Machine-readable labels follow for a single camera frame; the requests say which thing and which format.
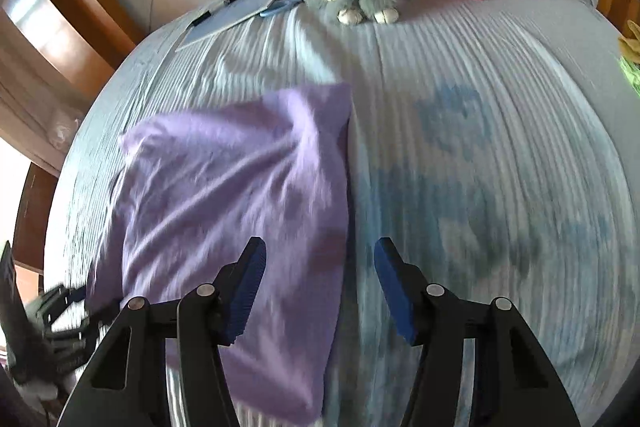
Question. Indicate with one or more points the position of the blue scissors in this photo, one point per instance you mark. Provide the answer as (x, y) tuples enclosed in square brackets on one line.
[(280, 5)]

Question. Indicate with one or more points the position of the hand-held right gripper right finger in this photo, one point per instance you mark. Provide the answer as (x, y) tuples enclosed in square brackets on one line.
[(395, 294)]

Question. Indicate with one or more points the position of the light blue crinkled bed sheet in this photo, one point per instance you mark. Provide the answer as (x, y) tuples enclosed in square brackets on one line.
[(475, 207)]

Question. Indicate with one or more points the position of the clear plastic bag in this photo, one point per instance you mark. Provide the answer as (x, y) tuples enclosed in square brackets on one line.
[(65, 127)]

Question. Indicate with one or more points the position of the white notepad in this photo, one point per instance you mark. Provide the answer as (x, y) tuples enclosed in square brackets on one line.
[(235, 14)]

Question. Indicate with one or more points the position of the green garment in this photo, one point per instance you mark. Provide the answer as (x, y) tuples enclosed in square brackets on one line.
[(632, 74)]

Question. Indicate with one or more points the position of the yellow garment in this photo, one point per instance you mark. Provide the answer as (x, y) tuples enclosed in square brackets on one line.
[(631, 39)]

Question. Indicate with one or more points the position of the purple printed shirt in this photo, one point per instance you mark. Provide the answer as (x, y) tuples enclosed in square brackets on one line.
[(225, 187)]

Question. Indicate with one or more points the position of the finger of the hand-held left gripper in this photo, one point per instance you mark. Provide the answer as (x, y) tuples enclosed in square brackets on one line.
[(90, 324), (75, 293)]

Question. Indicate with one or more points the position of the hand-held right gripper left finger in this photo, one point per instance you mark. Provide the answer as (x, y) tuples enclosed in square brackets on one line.
[(245, 294)]

